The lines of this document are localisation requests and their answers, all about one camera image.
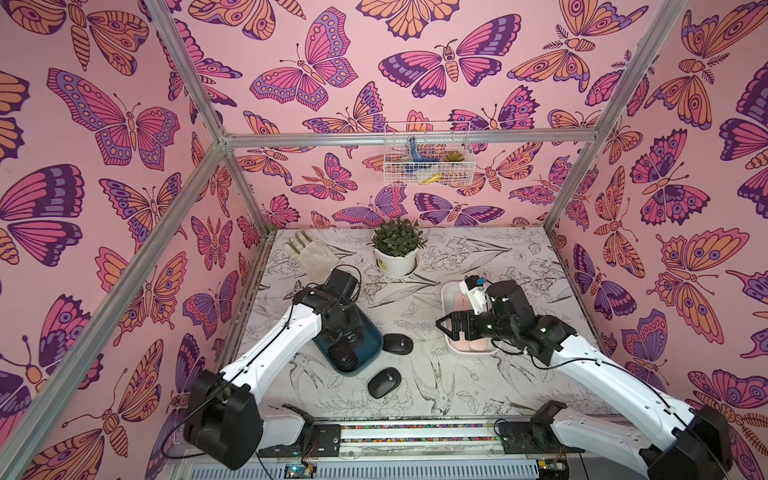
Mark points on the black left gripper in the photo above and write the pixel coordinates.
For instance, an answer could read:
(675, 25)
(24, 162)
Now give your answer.
(356, 322)

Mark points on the white wire basket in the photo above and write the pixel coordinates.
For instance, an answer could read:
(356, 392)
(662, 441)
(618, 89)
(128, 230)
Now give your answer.
(456, 168)

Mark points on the teal storage box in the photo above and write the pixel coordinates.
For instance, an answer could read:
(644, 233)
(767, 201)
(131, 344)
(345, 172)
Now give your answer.
(354, 348)

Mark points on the beige work glove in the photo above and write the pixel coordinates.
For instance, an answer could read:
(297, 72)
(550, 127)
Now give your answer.
(315, 257)

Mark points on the pink mouse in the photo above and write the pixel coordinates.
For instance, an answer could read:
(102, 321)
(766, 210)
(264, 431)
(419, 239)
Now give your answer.
(463, 346)

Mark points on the aluminium front rail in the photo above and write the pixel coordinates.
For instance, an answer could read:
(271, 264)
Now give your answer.
(420, 435)

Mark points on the white storage box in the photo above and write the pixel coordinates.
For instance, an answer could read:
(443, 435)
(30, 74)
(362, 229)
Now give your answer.
(454, 322)

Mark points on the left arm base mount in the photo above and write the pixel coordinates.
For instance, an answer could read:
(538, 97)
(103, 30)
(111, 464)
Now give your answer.
(289, 431)

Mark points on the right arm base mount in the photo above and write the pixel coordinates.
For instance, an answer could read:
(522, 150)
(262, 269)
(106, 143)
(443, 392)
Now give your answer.
(534, 436)

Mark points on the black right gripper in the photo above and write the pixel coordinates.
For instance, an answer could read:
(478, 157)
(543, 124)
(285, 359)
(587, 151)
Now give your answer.
(471, 323)

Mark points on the potted green plant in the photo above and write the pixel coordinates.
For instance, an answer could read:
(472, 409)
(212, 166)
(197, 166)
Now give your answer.
(396, 244)

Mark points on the black mouse bottom front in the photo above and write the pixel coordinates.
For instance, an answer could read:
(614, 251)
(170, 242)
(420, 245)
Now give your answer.
(384, 382)

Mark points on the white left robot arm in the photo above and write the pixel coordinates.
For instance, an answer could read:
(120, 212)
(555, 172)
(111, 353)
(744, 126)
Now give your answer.
(223, 419)

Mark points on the blue toy in basket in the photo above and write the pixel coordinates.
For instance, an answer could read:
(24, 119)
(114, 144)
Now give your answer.
(418, 161)

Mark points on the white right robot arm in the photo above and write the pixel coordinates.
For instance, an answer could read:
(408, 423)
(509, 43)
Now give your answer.
(664, 438)

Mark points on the black mouse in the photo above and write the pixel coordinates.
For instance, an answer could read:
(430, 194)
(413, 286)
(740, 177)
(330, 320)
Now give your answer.
(397, 344)
(343, 358)
(384, 382)

